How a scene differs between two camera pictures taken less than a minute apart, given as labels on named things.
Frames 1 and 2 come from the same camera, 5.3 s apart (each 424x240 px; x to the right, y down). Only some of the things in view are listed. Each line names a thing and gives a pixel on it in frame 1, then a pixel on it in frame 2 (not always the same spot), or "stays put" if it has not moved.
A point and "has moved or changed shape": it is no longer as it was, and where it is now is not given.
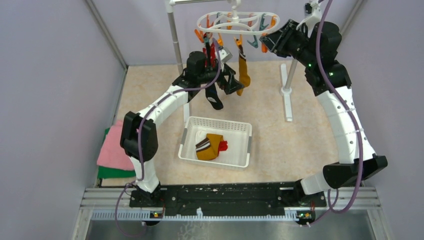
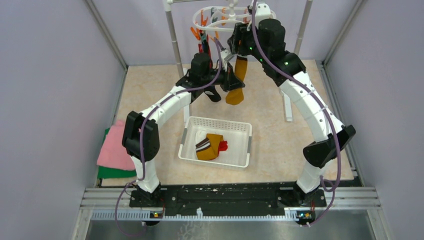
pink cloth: x=112 y=155 stays put
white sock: x=200 y=135 stays put
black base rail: x=268 y=197 stays put
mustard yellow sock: x=243 y=78 has moved or changed shape
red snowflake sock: x=213 y=59 to x=201 y=49
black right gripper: x=276 y=43 to x=239 y=34
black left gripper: x=232 y=84 stays put
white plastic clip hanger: x=235 y=22 has moved or changed shape
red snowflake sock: x=223 y=146 stays put
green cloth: x=106 y=172 stays put
